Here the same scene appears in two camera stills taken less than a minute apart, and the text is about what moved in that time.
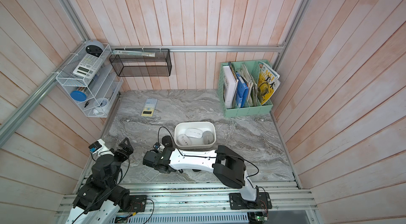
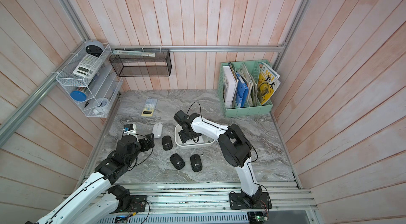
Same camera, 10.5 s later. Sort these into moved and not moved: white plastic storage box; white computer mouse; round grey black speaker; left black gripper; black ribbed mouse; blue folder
Moved: left black gripper; white computer mouse
Not moved: round grey black speaker; white plastic storage box; blue folder; black ribbed mouse
